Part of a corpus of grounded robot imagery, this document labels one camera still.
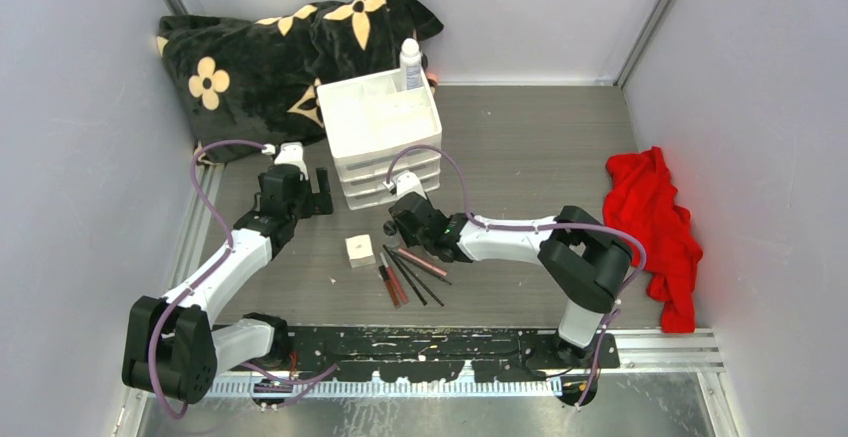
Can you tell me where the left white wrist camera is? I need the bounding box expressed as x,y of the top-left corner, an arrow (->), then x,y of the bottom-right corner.
273,142 -> 309,180

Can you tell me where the white spray bottle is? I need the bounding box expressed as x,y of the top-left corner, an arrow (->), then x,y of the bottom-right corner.
399,38 -> 424,90

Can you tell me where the pink makeup pencil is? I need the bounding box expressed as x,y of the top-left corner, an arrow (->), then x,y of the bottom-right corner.
396,248 -> 447,280

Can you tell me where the red cloth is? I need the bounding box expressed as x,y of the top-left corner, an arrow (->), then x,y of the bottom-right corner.
602,146 -> 703,333

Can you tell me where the red lip gloss tube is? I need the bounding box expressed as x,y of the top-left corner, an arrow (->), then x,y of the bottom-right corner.
380,252 -> 409,305

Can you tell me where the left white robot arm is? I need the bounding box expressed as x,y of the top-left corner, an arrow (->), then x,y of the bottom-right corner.
121,164 -> 334,404

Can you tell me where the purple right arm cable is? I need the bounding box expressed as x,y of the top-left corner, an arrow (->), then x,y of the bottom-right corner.
385,145 -> 648,409

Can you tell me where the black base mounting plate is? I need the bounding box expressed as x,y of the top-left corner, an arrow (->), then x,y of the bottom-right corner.
253,326 -> 620,383

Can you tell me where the small cream box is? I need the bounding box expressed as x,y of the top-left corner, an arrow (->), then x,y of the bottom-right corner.
345,234 -> 376,268

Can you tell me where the white plastic drawer organizer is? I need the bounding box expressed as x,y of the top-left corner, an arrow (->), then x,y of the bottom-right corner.
317,69 -> 442,210

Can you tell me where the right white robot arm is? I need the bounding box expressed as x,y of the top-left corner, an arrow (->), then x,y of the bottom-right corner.
389,193 -> 633,368

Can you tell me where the dark red lip gloss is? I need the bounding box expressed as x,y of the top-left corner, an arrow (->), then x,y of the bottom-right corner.
378,265 -> 401,308

